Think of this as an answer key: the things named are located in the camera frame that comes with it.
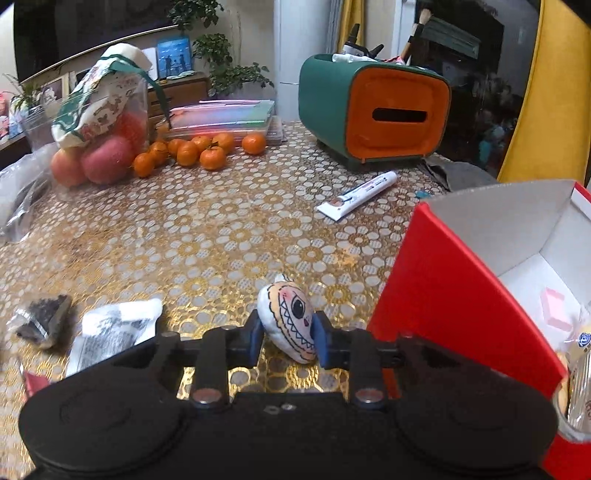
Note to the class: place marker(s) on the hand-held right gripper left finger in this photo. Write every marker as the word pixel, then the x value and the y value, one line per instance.
pixel 255 340

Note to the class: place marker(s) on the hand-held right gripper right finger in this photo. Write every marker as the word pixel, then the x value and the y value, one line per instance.
pixel 323 345

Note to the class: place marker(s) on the white shark plush toy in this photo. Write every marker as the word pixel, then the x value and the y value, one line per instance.
pixel 288 314

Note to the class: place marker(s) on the red cardboard box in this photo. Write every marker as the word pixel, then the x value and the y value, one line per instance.
pixel 434 286

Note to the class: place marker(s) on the bag of black seeds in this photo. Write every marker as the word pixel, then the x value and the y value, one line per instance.
pixel 44 321

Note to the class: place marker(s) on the pink foil-edged packet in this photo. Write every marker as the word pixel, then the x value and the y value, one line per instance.
pixel 34 383

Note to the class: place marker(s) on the small pink box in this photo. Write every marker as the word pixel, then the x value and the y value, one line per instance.
pixel 556 309

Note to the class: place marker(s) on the gold floral desktop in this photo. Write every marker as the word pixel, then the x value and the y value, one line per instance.
pixel 207 230

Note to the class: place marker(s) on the clear printed plastic packet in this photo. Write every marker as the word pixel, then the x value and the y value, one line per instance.
pixel 115 332

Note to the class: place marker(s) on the white toothpaste tube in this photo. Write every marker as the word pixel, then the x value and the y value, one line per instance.
pixel 358 196

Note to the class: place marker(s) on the pile of tangerines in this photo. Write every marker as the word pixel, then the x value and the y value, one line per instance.
pixel 203 152

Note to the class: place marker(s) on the grey cloth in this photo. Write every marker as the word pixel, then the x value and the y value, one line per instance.
pixel 457 175

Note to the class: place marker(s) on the red apple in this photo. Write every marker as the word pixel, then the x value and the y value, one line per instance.
pixel 106 159
pixel 67 168

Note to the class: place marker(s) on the green orange desk organizer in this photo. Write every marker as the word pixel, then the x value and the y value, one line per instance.
pixel 332 106

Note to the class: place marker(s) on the clear plastic fruit bowl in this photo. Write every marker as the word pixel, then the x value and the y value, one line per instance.
pixel 138 115

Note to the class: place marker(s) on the clear plastic bag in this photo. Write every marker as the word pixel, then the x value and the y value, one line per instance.
pixel 18 198

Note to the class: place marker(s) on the tall green houseplant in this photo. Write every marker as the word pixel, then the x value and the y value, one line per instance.
pixel 221 55

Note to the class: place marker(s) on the blue picture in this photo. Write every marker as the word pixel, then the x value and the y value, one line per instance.
pixel 173 57

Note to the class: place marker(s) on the glass balcony door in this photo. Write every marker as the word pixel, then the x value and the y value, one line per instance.
pixel 480 92

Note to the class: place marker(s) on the black-capped bottle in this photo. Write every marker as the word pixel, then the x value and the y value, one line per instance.
pixel 355 39

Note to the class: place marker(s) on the grey curtain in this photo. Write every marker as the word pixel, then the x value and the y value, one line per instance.
pixel 333 23

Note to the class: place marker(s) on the yellow curtain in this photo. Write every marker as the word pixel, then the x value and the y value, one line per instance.
pixel 351 23

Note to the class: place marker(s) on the makeup brush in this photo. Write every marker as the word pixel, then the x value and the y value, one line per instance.
pixel 415 30

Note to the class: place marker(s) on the small potted plant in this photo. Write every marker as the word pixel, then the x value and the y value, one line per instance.
pixel 23 97

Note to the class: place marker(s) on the flat screen television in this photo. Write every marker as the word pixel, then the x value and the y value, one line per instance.
pixel 92 27

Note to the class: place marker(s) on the wooden photo frame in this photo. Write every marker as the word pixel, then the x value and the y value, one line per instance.
pixel 51 90

